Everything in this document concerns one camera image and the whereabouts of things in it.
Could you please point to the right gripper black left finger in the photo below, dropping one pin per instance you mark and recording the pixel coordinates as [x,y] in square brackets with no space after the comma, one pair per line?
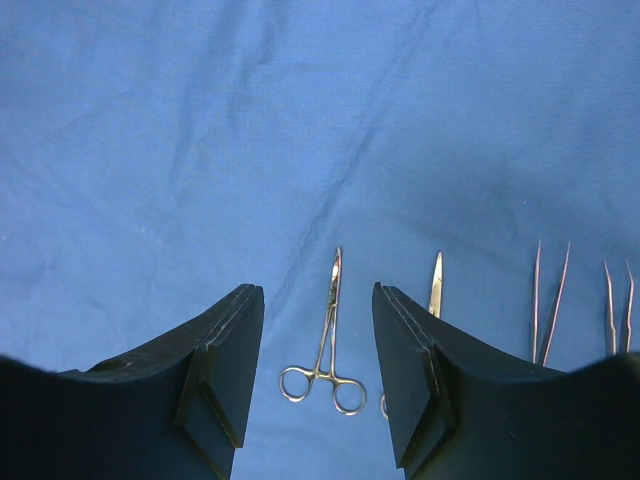
[175,407]

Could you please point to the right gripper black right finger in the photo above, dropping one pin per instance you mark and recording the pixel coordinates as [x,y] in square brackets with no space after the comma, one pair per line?
[459,408]

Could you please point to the steel hemostat clamp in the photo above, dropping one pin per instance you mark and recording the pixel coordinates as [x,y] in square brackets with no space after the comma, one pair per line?
[434,307]

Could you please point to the steel tweezers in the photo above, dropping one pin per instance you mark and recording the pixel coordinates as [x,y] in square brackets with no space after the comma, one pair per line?
[618,339]
[542,333]

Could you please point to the blue surgical drape cloth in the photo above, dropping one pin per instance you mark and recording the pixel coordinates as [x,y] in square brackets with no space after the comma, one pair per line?
[156,154]

